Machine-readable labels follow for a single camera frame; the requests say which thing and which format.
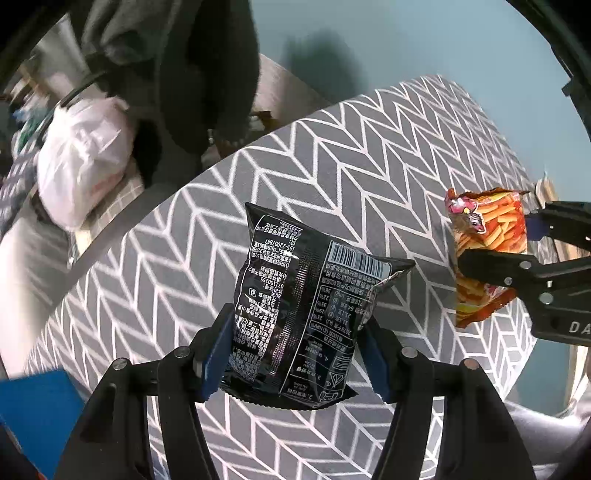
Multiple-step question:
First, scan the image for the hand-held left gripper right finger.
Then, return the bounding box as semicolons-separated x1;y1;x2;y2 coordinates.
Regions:
359;318;537;480

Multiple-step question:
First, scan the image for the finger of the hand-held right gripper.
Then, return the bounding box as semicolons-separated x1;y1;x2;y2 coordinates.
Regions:
458;249;591;301
523;198;591;254

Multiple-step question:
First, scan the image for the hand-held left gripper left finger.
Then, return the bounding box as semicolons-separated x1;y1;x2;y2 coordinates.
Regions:
54;302;237;480

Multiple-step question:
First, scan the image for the red fries snack packet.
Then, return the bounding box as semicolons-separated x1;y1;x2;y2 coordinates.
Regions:
444;186;528;330

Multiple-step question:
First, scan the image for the black snack packet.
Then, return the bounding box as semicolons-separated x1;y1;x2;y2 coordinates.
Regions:
218;202;416;411

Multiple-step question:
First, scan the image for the blue cardboard box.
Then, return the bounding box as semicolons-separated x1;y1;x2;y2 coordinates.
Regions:
0;369;88;480

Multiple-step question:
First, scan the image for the wooden board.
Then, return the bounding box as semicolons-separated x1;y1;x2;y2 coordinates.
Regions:
538;173;591;261

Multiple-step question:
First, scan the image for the person's grey clothed leg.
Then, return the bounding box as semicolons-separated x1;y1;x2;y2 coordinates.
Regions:
505;399;585;480

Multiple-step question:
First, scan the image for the grey herringbone tablecloth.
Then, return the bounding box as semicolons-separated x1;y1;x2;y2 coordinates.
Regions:
22;74;551;480

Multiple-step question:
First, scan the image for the white pillow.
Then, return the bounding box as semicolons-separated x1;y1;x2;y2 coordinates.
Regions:
0;217;75;377

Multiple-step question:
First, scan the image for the white plastic bag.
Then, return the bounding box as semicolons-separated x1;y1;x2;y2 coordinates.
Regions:
36;96;136;230

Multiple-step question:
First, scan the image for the grey herringbone blanket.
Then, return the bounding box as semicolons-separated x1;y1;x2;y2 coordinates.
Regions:
0;152;38;232

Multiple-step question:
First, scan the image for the dark clothing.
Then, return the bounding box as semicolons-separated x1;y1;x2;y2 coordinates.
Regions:
79;0;260;155

